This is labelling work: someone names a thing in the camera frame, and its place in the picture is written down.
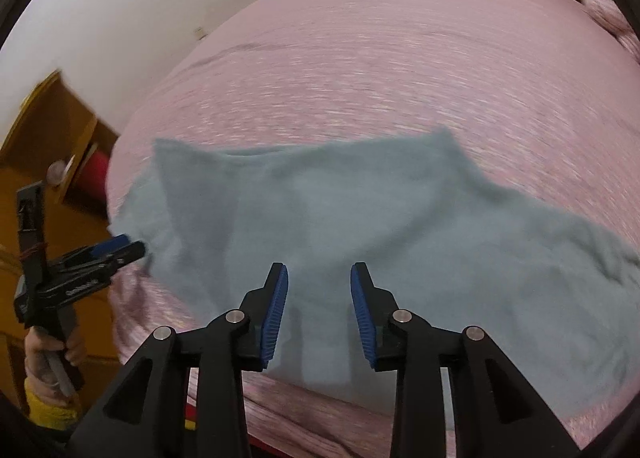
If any left gloved hand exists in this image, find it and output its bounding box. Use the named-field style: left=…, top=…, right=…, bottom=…
left=25, top=327, right=87, bottom=408

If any pink floral bed sheet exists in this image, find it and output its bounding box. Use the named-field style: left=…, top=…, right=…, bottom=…
left=107, top=0, right=639, bottom=457

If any wooden bedside cabinet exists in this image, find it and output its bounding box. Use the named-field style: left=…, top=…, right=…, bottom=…
left=1, top=71, right=117, bottom=409

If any pink quilted blanket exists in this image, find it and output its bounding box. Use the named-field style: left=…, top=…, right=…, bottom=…
left=581, top=0, right=640, bottom=62

